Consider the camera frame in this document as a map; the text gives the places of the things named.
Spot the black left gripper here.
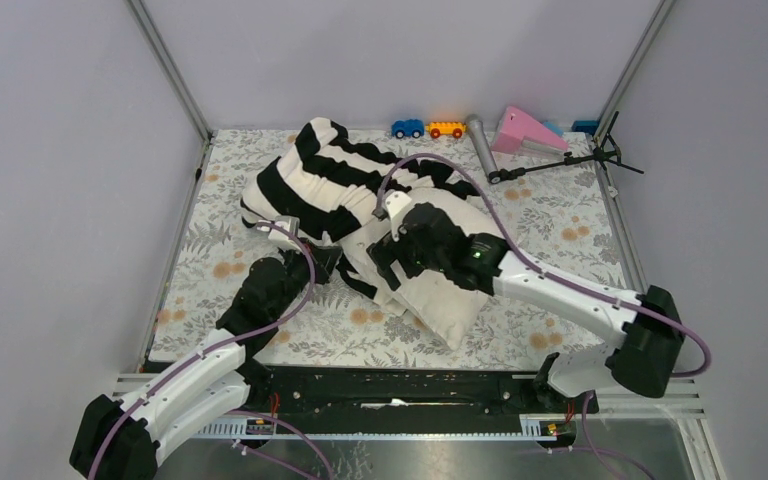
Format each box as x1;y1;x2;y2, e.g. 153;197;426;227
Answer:
269;236;341;319

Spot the cream white pillow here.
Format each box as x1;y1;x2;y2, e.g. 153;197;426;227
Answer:
340;187;501;350

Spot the black white striped pillowcase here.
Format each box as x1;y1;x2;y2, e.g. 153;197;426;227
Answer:
240;117;478;304

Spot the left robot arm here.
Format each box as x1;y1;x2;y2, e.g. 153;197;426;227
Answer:
69;216;342;479

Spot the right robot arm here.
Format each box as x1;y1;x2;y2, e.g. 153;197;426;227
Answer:
367;190;686;412

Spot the orange yellow toy car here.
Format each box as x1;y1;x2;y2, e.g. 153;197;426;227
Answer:
426;122;467;139

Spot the blue toy car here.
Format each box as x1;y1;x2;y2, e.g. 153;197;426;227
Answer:
391;119;426;139

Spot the grey microphone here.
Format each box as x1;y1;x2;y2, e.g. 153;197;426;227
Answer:
465;114;501;184

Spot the floral patterned table mat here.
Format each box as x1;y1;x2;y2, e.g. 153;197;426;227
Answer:
148;129;657;372

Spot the pink wedge block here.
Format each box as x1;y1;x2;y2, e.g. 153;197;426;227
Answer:
490;106;569;155

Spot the light blue block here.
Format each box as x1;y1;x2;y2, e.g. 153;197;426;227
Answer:
542;121;564;137

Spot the black mini tripod stand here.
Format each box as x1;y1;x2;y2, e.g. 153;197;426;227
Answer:
487;111;644;185

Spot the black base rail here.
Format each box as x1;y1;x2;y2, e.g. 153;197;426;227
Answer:
236;360;599;435

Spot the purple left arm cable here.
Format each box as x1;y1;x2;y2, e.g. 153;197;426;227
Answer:
85;221;336;480

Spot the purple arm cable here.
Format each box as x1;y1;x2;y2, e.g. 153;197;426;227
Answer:
373;153;713;480
85;221;336;480

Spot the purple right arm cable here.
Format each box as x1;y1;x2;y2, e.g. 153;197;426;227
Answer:
373;153;713;480

